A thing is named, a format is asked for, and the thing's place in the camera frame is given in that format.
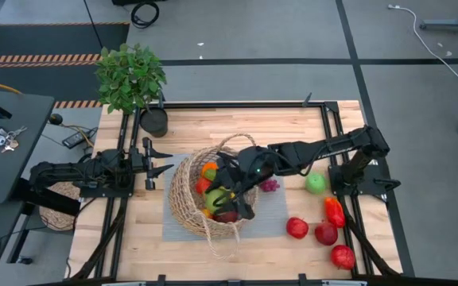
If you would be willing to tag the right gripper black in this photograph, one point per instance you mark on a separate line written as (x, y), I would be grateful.
(255, 165)

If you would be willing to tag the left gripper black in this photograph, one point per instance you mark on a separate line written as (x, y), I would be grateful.
(148, 163)

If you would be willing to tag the large green fruit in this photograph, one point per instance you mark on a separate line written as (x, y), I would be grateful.
(212, 200)

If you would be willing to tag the red orange peach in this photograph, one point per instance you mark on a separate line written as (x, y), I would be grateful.
(202, 185)

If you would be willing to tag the dark red apple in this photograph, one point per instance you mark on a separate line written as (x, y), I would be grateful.
(227, 217)

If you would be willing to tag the small green vegetable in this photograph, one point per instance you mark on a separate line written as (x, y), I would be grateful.
(210, 175)

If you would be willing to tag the yellow bell pepper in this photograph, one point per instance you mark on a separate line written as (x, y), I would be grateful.
(207, 213)

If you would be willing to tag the orange fruit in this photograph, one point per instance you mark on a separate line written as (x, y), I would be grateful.
(210, 166)

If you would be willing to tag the pink grape bunch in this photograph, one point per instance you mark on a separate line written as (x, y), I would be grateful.
(269, 185)

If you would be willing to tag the red pomegranate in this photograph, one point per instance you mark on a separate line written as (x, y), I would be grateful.
(326, 234)
(342, 257)
(297, 228)

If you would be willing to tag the green apple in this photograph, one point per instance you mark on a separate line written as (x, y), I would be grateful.
(315, 183)

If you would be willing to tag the red bell pepper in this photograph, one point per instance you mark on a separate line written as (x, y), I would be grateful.
(334, 212)

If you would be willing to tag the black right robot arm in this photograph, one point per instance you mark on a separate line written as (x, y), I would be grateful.
(324, 151)

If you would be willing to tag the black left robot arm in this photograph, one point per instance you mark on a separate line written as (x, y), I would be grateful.
(74, 171)

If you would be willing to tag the dark round plant pot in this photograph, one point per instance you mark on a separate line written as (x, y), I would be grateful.
(154, 123)

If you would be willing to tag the grey woven placemat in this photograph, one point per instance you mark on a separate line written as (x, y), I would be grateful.
(268, 214)

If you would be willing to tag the black power adapter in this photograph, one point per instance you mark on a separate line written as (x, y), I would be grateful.
(77, 138)

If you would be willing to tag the green leafy plant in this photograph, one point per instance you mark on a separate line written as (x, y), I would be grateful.
(129, 75)

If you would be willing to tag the round woven mat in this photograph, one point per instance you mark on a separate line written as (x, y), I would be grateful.
(56, 214)

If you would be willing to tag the black desk support beam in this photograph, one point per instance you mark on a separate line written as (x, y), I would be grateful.
(46, 200)

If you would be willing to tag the dark grey side desk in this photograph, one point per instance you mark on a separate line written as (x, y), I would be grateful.
(14, 159)

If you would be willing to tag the bunch of metal keys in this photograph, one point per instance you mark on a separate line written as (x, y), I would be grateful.
(12, 139)

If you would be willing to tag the black hazard-striped floor mat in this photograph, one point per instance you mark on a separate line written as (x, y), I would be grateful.
(34, 39)

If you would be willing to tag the desk with grey metal legs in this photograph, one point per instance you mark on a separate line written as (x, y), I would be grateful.
(451, 25)

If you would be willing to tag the black aluminium table frame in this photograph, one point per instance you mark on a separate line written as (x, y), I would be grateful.
(233, 105)

